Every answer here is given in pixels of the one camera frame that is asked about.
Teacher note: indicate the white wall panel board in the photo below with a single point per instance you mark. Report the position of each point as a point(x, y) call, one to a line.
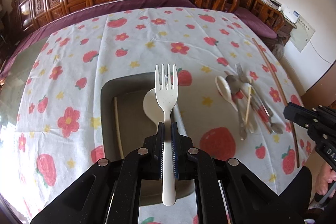
point(302, 34)

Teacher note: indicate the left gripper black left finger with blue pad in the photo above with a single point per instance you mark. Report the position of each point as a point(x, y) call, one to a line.
point(109, 191)

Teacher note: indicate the wooden side table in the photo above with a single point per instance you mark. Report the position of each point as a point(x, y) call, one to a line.
point(284, 31)

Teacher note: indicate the steel fork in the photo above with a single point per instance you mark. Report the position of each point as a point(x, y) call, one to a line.
point(243, 78)

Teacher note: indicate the cream plastic fork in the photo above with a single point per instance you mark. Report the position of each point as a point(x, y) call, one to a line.
point(166, 93)

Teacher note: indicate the cream plastic spoon in tray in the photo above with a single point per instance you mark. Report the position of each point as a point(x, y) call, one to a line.
point(151, 108)

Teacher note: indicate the cream plastic spoon on table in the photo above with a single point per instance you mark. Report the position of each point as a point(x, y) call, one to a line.
point(225, 91)

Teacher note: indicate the light bamboo chopstick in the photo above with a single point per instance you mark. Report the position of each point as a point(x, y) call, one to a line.
point(248, 101)

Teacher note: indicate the grey metal utensil tray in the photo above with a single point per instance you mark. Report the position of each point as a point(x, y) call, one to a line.
point(135, 126)

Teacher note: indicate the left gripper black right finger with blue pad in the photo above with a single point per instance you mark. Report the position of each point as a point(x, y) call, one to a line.
point(228, 192)

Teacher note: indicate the white device on table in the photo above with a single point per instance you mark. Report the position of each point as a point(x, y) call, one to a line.
point(292, 15)

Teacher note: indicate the dark wooden chopstick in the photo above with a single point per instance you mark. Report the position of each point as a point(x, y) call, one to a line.
point(239, 83)

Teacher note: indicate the purple armchair cushion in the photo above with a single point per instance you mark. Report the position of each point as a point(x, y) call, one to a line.
point(255, 24)

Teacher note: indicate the large steel spoon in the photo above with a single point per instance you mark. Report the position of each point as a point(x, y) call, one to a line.
point(234, 87)

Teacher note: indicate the strawberry flower print tablecloth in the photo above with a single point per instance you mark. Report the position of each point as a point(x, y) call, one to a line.
point(50, 103)

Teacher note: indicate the small steel spoon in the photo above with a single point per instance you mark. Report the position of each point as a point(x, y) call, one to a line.
point(272, 127)

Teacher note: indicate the person right hand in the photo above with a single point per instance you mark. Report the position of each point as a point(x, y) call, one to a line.
point(325, 177)

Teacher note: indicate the grey furry pet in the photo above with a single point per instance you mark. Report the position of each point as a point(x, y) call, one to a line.
point(278, 50)

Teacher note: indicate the long brown wooden stick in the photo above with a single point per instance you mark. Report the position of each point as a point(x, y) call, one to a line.
point(282, 96)

